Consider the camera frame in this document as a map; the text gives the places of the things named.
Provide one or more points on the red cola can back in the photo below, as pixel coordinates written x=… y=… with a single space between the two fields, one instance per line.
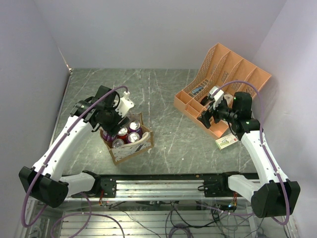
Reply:
x=123 y=133

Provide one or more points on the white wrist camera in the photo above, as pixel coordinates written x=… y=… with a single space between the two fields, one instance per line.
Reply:
x=216 y=96
x=124 y=105

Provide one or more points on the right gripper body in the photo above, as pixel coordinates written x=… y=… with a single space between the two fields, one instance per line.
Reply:
x=222 y=112

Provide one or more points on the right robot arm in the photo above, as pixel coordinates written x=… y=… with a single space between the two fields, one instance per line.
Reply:
x=275 y=195

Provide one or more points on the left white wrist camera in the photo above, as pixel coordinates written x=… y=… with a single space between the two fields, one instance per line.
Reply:
x=124 y=105

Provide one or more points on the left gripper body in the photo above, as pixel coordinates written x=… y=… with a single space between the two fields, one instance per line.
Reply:
x=109 y=124

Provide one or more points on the purple Fanta can back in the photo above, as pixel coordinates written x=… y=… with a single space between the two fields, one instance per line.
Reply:
x=107 y=137

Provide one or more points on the green white small box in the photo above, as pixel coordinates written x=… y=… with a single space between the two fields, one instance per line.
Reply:
x=226 y=141

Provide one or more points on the orange plastic desk organizer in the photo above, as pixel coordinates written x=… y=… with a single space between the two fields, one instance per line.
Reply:
x=221 y=65

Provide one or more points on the red cola can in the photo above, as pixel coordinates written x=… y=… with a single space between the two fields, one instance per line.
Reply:
x=117 y=143
x=123 y=133

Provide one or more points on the purple fanta can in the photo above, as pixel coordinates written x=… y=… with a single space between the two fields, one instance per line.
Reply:
x=133 y=137
x=107 y=137
x=135 y=126

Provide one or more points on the purple Fanta can front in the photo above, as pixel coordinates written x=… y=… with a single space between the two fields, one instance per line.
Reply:
x=133 y=137

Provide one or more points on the aluminium mounting rail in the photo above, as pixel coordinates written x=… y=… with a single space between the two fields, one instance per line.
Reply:
x=163 y=187

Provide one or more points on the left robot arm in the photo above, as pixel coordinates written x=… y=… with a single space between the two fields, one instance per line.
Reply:
x=44 y=180

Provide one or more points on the blue toy car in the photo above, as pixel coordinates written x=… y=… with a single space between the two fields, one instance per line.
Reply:
x=196 y=90

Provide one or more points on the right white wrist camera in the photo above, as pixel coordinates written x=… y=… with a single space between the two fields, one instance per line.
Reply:
x=216 y=96

